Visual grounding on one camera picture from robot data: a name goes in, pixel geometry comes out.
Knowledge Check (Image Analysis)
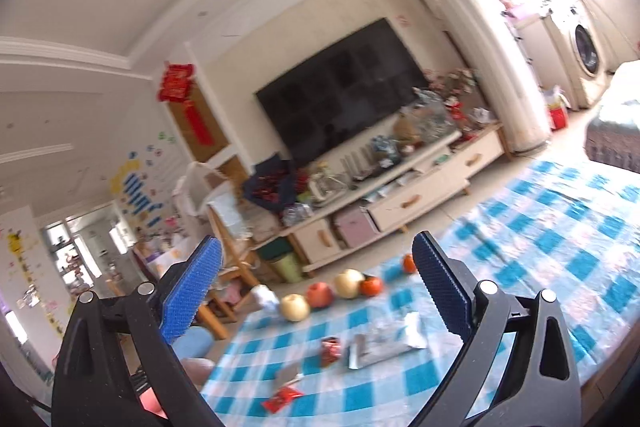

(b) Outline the cream television cabinet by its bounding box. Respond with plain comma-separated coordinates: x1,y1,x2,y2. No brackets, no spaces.
280,122,506,273

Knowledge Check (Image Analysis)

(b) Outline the blue padded stool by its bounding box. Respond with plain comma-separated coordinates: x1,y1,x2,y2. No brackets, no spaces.
172,326,214,360

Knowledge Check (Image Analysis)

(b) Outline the grey sofa with white cover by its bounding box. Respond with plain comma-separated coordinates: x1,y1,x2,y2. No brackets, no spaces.
585,59,640,168

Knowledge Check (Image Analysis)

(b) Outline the tangerine with green leaf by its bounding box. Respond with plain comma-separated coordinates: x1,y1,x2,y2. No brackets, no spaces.
359,274,384,298

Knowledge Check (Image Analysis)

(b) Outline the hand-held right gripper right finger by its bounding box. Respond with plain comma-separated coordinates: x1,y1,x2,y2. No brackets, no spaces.
411,230,584,427

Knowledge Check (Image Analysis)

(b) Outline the green waste bin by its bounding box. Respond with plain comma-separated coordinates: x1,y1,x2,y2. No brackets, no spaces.
257,239,304,284

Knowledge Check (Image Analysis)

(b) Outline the black router with antennas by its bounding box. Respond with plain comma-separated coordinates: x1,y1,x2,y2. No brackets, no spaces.
344,142,382,181

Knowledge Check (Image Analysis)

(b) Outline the red gift box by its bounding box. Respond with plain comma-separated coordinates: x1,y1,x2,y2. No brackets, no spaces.
446,99,469,128

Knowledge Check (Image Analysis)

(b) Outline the brown paper bag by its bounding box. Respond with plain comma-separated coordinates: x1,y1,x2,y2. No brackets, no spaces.
392,112,422,144

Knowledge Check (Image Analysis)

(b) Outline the red floor bag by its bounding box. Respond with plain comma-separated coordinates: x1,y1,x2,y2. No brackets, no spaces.
546,99,572,131

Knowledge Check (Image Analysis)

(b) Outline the small yellow apple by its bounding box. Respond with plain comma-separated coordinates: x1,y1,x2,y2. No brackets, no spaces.
279,293,311,322

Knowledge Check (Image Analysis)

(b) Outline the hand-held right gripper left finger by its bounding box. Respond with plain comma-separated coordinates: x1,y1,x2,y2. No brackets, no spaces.
51,234,224,427

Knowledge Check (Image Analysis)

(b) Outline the glass electric kettle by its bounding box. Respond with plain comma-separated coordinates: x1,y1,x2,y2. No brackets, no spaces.
307,174,348,206

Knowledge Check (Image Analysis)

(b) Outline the red hanging knot decoration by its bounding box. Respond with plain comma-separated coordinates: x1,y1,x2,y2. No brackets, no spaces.
158,63,214,148

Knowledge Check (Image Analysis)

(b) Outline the red apple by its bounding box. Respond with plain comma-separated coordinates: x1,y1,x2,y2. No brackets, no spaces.
306,282,335,309

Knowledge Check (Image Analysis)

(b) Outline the dark wrapped red flower bouquet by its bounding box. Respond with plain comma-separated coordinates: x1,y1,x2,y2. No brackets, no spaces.
244,154,308,214

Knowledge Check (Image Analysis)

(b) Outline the white wet wipes packet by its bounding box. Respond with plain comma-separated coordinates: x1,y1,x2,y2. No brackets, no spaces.
347,311,428,370

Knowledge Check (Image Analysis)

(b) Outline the wooden chair with lace cover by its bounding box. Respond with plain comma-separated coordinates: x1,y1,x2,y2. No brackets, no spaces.
205,187,261,324

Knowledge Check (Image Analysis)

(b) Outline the pink storage box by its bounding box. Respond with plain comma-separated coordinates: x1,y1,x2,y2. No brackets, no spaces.
334,207,381,249

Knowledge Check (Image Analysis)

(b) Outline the red cartoon print packet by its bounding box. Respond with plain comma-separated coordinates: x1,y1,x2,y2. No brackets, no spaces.
261,385,305,414

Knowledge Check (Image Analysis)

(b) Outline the white plastic bottle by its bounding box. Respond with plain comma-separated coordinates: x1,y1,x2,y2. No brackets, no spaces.
250,284,281,315

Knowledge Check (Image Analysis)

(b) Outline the white standing air conditioner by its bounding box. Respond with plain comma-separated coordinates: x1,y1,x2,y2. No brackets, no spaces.
395,0,552,154

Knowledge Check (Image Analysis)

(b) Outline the pink plastic container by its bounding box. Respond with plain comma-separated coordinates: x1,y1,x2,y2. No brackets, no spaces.
137,384,168,419

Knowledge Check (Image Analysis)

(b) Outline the white mesh food cover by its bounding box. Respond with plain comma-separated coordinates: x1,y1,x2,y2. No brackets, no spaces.
172,161,236,228

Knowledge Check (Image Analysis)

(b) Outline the blue white checkered tablecloth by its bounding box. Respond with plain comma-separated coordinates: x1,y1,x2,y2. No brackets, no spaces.
200,159,640,427

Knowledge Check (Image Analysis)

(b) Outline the large yellow pear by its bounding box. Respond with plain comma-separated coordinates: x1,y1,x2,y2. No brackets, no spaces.
334,268,366,299

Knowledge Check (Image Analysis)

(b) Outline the black flat television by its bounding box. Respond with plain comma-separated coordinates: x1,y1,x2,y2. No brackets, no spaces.
255,18,431,168

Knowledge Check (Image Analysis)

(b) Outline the group of water bottles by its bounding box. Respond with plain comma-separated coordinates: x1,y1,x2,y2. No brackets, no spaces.
372,134,402,168

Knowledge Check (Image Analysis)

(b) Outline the small silver wrapper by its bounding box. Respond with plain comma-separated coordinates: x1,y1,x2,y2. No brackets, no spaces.
274,364,305,393

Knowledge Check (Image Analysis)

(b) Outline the dried flower bunch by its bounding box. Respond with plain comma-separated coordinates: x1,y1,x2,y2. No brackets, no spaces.
425,68,481,104

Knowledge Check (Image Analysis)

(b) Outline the colourful wall sticker chart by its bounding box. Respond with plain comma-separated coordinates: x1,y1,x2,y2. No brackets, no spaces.
111,151,167,229

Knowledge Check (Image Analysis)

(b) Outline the red snack wrapper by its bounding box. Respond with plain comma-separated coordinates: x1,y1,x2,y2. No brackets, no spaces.
320,336,343,368

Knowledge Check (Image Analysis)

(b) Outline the white front loading washing machine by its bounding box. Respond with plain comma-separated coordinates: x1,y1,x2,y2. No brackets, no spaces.
544,2,614,111

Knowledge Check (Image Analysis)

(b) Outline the clear plastic bag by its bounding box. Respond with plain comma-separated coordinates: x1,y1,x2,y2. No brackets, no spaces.
412,87,452,134

